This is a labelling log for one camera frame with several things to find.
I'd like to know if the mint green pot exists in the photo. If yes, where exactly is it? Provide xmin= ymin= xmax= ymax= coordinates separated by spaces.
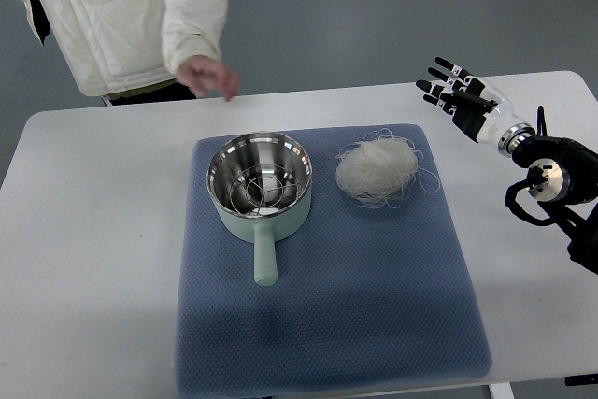
xmin=206 ymin=132 xmax=313 ymax=287

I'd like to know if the wire steaming rack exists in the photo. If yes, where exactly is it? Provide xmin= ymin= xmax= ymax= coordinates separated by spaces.
xmin=229 ymin=164 xmax=303 ymax=215

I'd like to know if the white table leg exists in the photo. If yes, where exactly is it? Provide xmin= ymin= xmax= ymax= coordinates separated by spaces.
xmin=488 ymin=382 xmax=515 ymax=399

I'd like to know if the person's bare hand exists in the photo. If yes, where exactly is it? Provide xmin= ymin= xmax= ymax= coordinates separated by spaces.
xmin=176 ymin=55 xmax=240 ymax=101

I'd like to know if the white vermicelli bundle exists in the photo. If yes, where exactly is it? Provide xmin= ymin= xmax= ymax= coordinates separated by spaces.
xmin=335 ymin=128 xmax=442 ymax=209

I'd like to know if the black object at table edge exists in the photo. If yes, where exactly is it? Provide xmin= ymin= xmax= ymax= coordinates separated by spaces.
xmin=564 ymin=373 xmax=598 ymax=387

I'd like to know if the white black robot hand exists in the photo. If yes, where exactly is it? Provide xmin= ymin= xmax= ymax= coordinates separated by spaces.
xmin=416 ymin=57 xmax=535 ymax=158

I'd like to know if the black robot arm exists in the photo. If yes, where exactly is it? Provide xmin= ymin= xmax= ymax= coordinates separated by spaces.
xmin=505 ymin=107 xmax=597 ymax=273

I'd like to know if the person in white jacket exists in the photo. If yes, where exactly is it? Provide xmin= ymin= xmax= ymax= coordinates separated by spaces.
xmin=22 ymin=0 xmax=228 ymax=106

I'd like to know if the blue textured mat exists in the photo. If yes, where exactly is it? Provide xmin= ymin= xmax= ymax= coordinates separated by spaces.
xmin=174 ymin=127 xmax=491 ymax=398

